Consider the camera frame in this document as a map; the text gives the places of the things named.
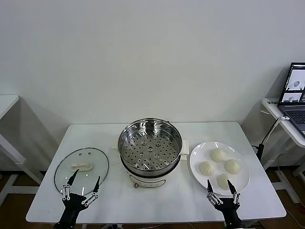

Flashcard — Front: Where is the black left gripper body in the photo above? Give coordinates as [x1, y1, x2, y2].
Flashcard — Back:
[53, 193, 88, 229]

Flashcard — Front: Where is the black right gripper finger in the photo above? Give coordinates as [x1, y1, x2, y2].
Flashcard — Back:
[206, 179, 223, 206]
[226, 179, 241, 206]

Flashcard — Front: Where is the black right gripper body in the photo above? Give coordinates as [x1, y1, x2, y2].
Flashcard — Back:
[213, 199, 244, 229]

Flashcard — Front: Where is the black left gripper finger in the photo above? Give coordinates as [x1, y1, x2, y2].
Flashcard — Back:
[61, 169, 79, 201]
[81, 176, 101, 207]

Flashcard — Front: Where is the white steamed baozi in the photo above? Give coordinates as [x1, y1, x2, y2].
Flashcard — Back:
[199, 161, 217, 176]
[224, 159, 242, 174]
[216, 173, 235, 191]
[209, 148, 228, 163]

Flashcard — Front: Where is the glass lid with white handle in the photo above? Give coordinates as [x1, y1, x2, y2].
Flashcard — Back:
[54, 147, 110, 198]

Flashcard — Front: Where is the stainless steel steamer basket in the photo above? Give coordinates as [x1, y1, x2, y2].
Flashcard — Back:
[118, 118, 183, 175]

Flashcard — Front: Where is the white round plate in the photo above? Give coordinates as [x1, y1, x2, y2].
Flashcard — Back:
[189, 141, 251, 196]

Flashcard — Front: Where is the white electric cooking pot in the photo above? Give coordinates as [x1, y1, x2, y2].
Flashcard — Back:
[111, 116, 190, 189]

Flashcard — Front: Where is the white laptop desk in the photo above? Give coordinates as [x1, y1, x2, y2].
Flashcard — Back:
[261, 97, 305, 203]

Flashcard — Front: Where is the open grey laptop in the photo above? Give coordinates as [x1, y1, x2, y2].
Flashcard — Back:
[277, 62, 305, 138]

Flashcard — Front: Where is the white side table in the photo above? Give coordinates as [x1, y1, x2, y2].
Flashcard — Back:
[0, 94, 45, 208]

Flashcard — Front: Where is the white laptop cable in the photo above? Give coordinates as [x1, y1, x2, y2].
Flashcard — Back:
[262, 115, 291, 145]

